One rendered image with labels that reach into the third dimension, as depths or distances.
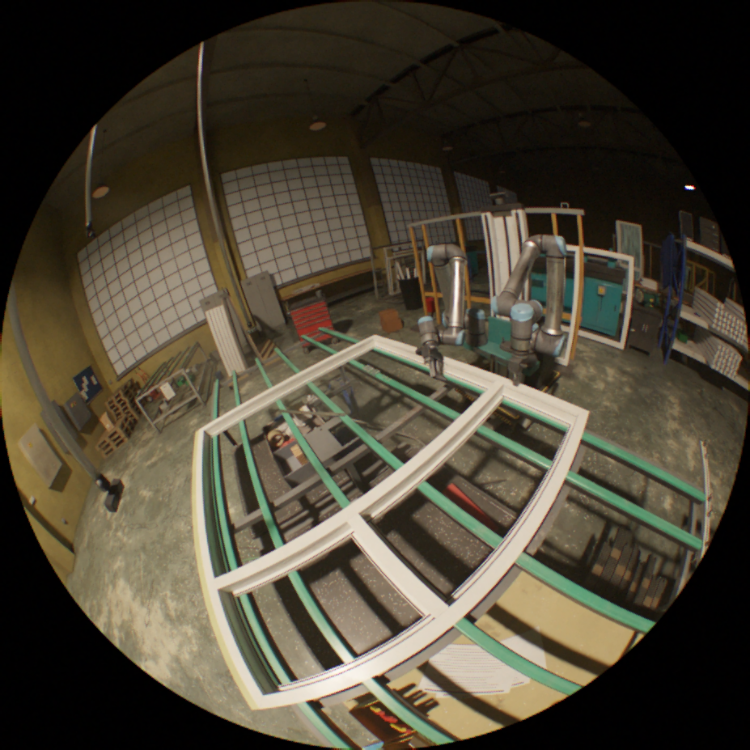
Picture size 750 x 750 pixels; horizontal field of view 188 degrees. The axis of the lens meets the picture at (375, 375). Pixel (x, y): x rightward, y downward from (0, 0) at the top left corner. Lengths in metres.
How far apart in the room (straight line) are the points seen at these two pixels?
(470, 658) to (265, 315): 7.90
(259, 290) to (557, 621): 8.08
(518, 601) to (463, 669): 0.30
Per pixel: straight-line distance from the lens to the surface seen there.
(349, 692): 0.83
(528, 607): 0.98
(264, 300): 7.66
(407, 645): 0.64
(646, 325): 4.40
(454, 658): 0.95
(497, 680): 1.00
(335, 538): 0.77
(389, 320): 4.31
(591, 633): 1.12
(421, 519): 1.04
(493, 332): 1.92
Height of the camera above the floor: 1.56
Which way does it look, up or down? 30 degrees down
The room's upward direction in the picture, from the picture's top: 15 degrees counter-clockwise
